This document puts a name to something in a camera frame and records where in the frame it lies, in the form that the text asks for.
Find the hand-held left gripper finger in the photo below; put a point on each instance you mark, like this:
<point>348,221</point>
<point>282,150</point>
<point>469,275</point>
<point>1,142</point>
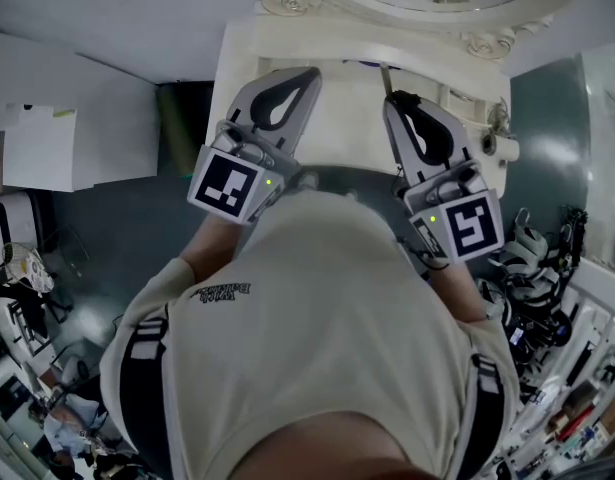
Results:
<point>302,118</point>
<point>244,100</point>

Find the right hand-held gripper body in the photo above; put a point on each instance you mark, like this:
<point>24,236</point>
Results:
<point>474,228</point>

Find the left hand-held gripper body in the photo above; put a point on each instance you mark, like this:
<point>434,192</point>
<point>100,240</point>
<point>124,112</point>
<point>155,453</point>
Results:
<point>222,183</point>

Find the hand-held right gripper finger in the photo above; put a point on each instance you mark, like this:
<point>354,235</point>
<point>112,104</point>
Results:
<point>457,135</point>
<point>399,143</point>

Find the purple makeup item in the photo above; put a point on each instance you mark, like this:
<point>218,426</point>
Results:
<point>363,63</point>

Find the person's left forearm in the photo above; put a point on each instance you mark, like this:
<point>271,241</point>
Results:
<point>212,243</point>

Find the person's right forearm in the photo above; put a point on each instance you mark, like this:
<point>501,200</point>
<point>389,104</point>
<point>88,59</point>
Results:
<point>457,293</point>

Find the white vanity table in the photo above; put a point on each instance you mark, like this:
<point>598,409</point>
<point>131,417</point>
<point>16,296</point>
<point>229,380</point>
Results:
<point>237,68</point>

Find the pile of spare grippers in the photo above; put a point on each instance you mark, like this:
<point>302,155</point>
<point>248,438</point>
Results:
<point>532,278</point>

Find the ornate white oval mirror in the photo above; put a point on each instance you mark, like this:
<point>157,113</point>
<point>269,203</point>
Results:
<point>437,15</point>

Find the white low cabinet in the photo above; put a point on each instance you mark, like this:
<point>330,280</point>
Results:
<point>112,118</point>

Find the white tall cabinet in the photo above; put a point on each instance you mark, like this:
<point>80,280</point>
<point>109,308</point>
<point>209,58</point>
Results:
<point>604,158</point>

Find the white storage rack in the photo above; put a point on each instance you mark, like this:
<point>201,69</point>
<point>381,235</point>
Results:
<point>577,378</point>

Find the person's cream t-shirt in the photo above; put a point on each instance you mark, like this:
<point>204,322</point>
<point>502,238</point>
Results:
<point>312,343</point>

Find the patterned cloth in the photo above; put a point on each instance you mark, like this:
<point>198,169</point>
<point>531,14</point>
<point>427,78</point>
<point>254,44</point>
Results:
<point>34,270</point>

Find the person's face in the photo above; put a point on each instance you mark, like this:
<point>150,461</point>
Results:
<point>337,448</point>

